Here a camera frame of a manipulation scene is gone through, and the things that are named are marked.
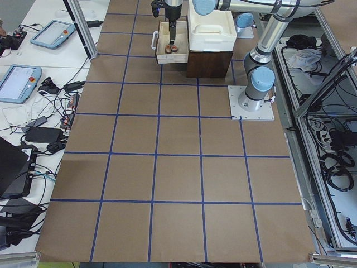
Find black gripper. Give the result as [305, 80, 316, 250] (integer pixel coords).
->
[151, 0, 180, 43]

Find white cloth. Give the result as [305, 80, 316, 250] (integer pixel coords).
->
[287, 48, 322, 72]

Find black laptop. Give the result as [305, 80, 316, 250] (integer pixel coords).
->
[1, 138, 37, 200]

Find black power adapter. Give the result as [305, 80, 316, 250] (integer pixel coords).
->
[86, 20, 104, 28]

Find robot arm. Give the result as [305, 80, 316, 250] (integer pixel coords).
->
[151, 0, 183, 45]
[193, 0, 333, 112]

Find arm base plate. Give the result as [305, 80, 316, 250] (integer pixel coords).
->
[228, 85, 275, 121]

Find black power brick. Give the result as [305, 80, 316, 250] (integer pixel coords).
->
[25, 127, 64, 143]

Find wooden drawer with white handle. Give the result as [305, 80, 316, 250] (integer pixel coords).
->
[151, 20, 190, 65]

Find blue teach pendant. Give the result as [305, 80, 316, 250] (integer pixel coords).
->
[30, 20, 76, 49]
[1, 64, 42, 104]

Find dark wooden cabinet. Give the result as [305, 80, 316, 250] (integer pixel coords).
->
[186, 50, 233, 78]

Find grey orange scissors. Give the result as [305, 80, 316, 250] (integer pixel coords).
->
[164, 40, 179, 54]

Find aluminium frame post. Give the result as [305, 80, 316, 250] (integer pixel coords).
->
[63, 0, 98, 60]

